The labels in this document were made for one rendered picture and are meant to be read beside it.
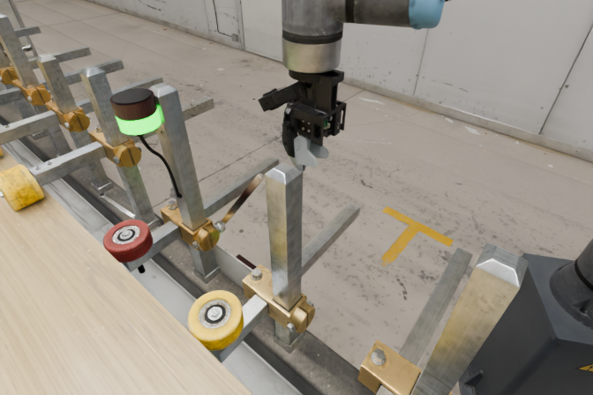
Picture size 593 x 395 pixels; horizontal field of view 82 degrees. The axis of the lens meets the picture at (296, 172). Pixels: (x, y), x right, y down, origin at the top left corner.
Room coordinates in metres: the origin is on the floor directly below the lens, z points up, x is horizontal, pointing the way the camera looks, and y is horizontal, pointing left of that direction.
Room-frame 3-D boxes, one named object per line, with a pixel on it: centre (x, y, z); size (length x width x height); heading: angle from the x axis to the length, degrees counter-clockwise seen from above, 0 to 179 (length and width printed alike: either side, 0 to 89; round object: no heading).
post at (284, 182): (0.34, 0.02, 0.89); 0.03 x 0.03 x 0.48; 51
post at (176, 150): (0.50, 0.21, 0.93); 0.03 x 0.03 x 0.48; 51
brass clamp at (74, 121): (0.83, 0.62, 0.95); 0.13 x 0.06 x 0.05; 51
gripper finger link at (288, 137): (0.53, 0.00, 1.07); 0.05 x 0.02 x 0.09; 142
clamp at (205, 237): (0.51, 0.23, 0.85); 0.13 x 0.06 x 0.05; 51
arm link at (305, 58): (0.53, -0.02, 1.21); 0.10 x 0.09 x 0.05; 142
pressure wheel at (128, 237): (0.43, 0.32, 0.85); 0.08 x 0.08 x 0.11
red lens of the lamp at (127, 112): (0.46, 0.24, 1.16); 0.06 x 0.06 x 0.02
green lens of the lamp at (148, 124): (0.46, 0.24, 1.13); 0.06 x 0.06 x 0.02
